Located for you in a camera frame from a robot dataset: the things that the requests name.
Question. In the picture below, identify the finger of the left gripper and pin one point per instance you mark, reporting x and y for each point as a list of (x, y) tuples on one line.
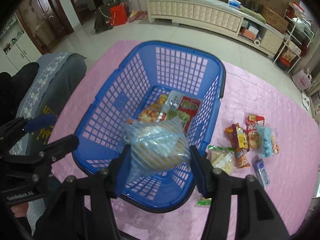
[(24, 166), (13, 131)]

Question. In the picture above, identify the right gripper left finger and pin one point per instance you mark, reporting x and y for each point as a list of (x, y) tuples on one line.
[(81, 208)]

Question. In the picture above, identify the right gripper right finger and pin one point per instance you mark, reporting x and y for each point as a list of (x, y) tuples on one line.
[(257, 217)]

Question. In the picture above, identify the doublemint gum bottle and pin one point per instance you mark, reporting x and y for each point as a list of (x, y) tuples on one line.
[(261, 173)]

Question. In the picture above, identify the cracker pack white strip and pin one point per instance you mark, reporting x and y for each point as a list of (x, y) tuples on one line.
[(222, 158)]

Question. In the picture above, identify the light blue cartoon packet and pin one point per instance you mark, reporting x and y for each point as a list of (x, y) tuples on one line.
[(268, 142)]

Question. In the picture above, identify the purple cracker packet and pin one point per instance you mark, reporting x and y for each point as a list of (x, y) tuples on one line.
[(237, 136)]

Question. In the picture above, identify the blue striped cake packet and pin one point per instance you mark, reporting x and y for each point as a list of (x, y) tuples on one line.
[(156, 147)]

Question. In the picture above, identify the red yellow snack packet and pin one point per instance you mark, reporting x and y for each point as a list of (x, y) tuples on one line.
[(182, 106)]

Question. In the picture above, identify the blue plastic basket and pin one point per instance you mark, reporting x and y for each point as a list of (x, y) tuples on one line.
[(156, 81)]

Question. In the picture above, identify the cracker pack green ends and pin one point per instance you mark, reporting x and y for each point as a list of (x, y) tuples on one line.
[(204, 202)]

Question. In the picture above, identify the orange small snack packet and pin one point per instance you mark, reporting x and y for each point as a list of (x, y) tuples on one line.
[(241, 159)]

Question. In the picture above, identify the left hand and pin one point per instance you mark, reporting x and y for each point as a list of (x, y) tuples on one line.
[(20, 210)]

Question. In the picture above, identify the grey cushioned chair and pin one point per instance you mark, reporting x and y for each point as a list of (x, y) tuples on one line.
[(56, 79)]

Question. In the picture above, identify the brown wooden door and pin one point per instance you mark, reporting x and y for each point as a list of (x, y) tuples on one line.
[(45, 22)]

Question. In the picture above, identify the white slippers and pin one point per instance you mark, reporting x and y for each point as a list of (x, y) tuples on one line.
[(305, 101)]

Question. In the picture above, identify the black bag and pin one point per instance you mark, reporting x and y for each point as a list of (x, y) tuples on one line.
[(103, 19)]

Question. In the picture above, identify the pink gift bag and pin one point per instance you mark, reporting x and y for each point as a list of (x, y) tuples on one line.
[(302, 79)]

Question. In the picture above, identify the red bag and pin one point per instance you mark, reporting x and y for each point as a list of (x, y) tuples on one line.
[(118, 14)]

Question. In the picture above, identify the white metal shelf rack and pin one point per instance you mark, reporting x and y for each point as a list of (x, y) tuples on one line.
[(297, 38)]

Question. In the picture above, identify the cardboard box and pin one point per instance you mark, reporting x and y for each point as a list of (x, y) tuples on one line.
[(274, 20)]

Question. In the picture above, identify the green folded cloth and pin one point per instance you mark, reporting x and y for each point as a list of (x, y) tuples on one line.
[(252, 13)]

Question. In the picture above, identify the cream tv cabinet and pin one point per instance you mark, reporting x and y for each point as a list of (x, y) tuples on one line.
[(221, 18)]

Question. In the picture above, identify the blue tissue pack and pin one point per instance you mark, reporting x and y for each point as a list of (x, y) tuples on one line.
[(234, 3)]

